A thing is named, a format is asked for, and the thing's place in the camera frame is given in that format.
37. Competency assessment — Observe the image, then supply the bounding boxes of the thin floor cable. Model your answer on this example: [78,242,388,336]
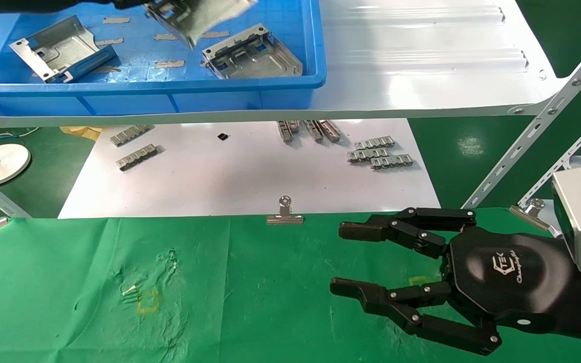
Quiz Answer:
[0,127,41,140]

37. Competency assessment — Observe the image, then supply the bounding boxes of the white metal shelf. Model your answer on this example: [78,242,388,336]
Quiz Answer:
[0,0,568,128]

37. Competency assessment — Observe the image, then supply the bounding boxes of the white paper sheet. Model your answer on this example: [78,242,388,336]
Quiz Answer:
[57,118,441,218]

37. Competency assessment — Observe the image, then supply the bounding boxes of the sheet metal bracket part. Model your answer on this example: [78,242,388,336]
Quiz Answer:
[202,24,304,80]
[143,0,258,49]
[10,15,118,84]

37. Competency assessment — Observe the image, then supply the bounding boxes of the blue plastic bin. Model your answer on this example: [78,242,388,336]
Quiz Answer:
[0,0,327,117]

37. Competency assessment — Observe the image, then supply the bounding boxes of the green cloth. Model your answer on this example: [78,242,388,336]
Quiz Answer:
[0,207,581,363]

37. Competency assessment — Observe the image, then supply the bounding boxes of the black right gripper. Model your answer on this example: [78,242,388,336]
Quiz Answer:
[330,207,573,356]

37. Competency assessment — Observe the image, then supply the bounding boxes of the yellow crumpled tape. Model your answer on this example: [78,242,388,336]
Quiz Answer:
[60,126,103,142]

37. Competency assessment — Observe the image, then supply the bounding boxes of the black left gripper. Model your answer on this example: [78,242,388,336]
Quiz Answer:
[43,0,146,13]

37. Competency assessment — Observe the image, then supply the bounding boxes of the small metal link strip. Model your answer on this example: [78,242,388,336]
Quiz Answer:
[116,144,162,171]
[318,119,341,142]
[304,120,324,143]
[110,125,154,147]
[355,136,396,150]
[277,120,301,143]
[347,148,389,164]
[370,154,414,170]

